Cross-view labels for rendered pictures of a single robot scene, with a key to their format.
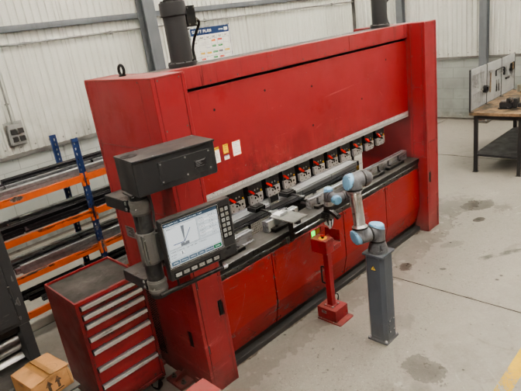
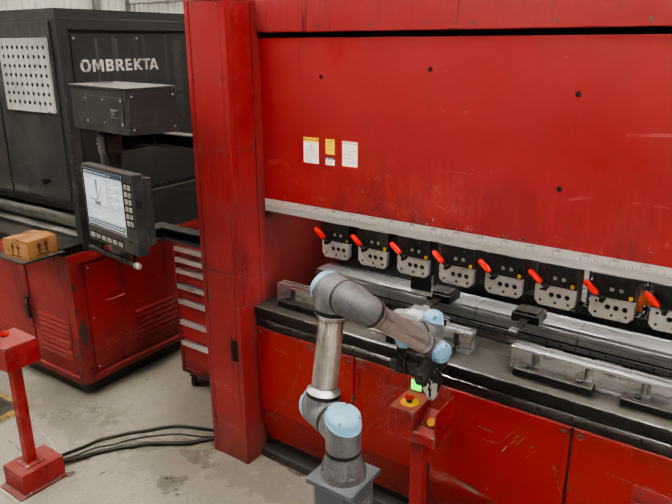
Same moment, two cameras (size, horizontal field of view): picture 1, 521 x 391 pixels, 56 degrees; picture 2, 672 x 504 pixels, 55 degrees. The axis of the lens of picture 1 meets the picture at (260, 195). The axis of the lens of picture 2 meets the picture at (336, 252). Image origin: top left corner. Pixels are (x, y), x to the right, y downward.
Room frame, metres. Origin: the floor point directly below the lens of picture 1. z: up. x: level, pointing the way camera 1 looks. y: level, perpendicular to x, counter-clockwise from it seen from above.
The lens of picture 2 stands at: (2.98, -2.57, 2.12)
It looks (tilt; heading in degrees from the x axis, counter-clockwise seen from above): 18 degrees down; 78
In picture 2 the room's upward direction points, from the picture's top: straight up
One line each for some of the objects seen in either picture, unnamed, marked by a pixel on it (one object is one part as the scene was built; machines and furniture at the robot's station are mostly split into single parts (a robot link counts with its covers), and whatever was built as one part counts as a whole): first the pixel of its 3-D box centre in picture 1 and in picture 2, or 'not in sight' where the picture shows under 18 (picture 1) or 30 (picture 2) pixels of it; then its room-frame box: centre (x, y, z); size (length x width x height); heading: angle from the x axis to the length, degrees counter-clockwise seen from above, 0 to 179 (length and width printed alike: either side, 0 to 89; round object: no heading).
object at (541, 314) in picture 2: (293, 193); (523, 319); (4.26, -0.30, 1.01); 0.26 x 0.12 x 0.05; 42
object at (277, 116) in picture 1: (315, 108); (595, 156); (4.32, -0.58, 1.74); 3.00 x 0.08 x 0.80; 132
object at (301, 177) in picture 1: (301, 170); (507, 272); (4.13, -0.38, 1.26); 0.15 x 0.09 x 0.17; 132
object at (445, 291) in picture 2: (262, 208); (436, 298); (3.99, 0.00, 1.01); 0.26 x 0.12 x 0.05; 42
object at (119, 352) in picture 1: (109, 338); (233, 312); (3.12, 1.24, 0.50); 0.50 x 0.50 x 1.00; 42
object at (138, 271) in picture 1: (161, 266); (169, 238); (2.80, 0.67, 1.17); 0.40 x 0.24 x 0.07; 132
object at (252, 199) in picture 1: (252, 192); (377, 246); (3.72, 0.06, 1.26); 0.15 x 0.09 x 0.17; 132
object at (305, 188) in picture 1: (282, 198); (532, 325); (4.36, -0.20, 0.93); 2.30 x 0.14 x 0.10; 132
